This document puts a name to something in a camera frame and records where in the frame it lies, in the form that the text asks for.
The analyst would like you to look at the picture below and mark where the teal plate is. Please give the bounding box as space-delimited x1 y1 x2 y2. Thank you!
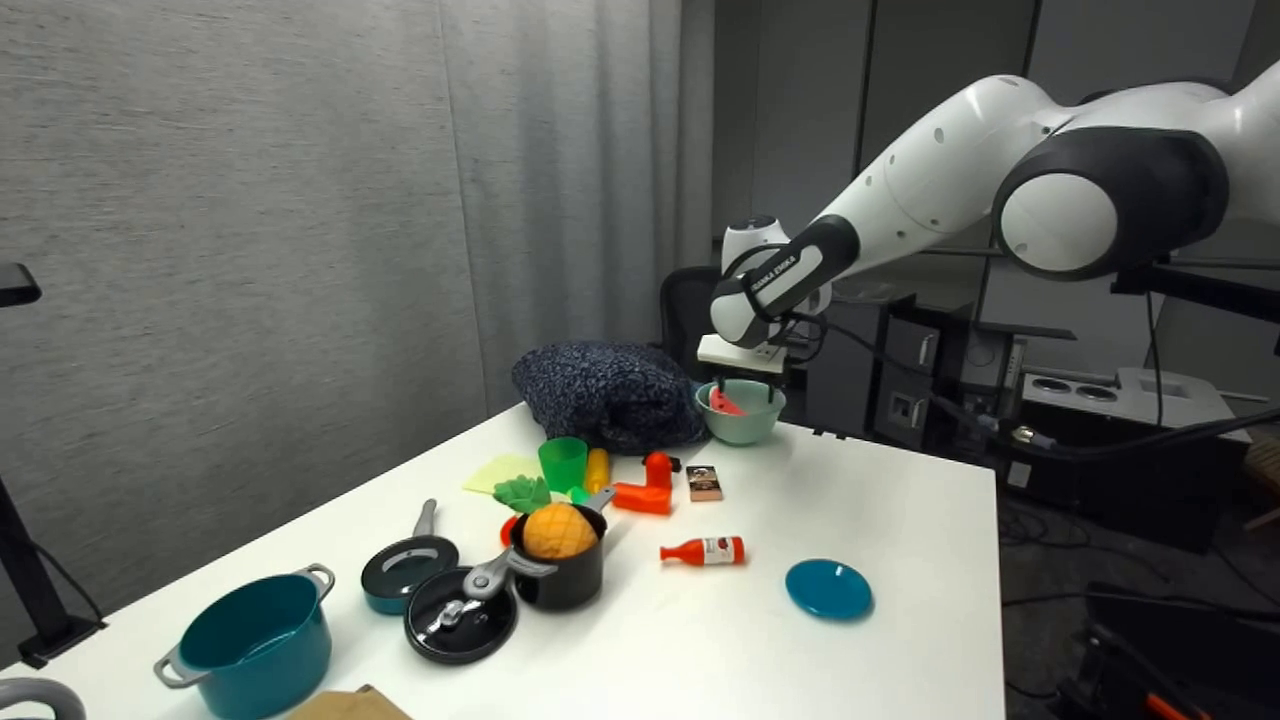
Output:
779 554 879 626

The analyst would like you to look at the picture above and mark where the red pepper toy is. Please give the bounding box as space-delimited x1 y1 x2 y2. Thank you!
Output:
645 448 685 494

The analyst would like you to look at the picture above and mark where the black frying pan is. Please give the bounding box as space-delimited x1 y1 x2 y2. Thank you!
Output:
400 565 522 668
354 494 462 618

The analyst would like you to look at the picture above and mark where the red ketchup bottle toy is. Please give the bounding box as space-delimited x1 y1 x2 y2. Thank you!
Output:
655 533 752 577

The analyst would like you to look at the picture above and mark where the green plastic cup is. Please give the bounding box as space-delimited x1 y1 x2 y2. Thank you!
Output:
534 430 596 498

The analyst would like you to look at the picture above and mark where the grey metal handle loop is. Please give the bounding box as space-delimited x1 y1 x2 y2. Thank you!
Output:
0 670 92 720

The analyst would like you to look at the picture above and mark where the yellow corn toy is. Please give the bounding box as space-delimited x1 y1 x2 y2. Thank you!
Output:
580 443 617 494

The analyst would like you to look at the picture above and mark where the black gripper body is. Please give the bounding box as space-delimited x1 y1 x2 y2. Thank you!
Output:
715 355 793 400

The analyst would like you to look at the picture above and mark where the small printed card box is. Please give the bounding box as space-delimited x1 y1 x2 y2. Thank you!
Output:
685 461 727 506

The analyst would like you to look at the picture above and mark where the black cooking pot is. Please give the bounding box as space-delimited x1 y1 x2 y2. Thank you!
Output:
497 498 617 618

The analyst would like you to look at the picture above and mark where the black computer tower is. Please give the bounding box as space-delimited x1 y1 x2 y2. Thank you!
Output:
803 295 1001 439

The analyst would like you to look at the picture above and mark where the mint green bowl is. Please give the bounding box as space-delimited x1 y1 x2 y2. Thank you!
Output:
686 376 793 452

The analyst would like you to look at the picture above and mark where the black tripod stand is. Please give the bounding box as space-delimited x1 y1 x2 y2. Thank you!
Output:
0 260 108 670

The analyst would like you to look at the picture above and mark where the silver utensil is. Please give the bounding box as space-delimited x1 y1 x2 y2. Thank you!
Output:
423 550 517 638

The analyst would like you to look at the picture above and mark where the teal pot with handles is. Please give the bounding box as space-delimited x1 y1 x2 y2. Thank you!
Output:
147 558 340 720

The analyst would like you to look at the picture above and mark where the brown cardboard box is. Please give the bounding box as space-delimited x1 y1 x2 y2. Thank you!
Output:
289 680 419 720

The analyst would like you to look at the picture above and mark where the green leafy vegetable toy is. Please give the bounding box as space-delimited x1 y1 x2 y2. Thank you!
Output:
489 473 559 521

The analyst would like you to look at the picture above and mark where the dark blue knitted cloth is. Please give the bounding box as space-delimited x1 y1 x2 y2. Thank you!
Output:
508 338 710 457

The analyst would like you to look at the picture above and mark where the black office chair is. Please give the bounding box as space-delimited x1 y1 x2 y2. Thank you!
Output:
661 262 724 368

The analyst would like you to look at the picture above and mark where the orange fuzzy ball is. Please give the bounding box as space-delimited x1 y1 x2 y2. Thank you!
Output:
521 498 599 565

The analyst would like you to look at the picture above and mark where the orange carrot toy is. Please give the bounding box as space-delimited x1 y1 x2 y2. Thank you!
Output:
606 480 680 521

